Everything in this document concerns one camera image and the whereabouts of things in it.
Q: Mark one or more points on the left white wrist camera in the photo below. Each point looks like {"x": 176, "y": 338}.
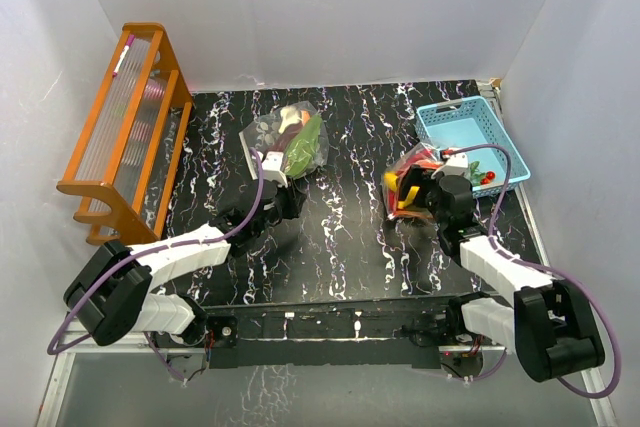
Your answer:
{"x": 273, "y": 168}

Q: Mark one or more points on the clear bag with green leaf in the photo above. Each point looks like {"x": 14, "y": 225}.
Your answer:
{"x": 298, "y": 130}

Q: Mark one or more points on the yellow fake banana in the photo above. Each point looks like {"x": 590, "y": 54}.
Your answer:
{"x": 399, "y": 192}

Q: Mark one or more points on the pink white marker pen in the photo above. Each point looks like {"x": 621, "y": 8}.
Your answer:
{"x": 123, "y": 54}

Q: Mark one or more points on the orange wooden rack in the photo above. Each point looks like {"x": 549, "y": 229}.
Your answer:
{"x": 124, "y": 165}

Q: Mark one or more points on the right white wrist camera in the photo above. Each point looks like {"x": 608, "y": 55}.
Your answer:
{"x": 453, "y": 162}

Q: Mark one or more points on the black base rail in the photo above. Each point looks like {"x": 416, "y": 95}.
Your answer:
{"x": 409, "y": 332}

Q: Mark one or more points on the fake cherry tomato vine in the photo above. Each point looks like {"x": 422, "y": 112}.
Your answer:
{"x": 479, "y": 177}

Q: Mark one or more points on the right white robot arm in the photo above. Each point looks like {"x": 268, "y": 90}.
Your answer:
{"x": 546, "y": 322}

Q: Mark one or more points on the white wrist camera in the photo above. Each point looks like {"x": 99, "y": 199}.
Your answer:
{"x": 273, "y": 168}
{"x": 453, "y": 162}

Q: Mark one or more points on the clear zip bag red slider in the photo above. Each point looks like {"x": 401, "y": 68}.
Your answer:
{"x": 421, "y": 154}

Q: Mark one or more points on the light blue plastic basket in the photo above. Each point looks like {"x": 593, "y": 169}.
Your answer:
{"x": 471, "y": 121}

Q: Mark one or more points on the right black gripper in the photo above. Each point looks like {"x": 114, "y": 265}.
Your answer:
{"x": 417, "y": 176}

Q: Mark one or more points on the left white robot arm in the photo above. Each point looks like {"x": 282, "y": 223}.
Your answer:
{"x": 116, "y": 292}

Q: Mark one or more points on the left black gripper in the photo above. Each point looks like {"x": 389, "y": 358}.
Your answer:
{"x": 294, "y": 199}

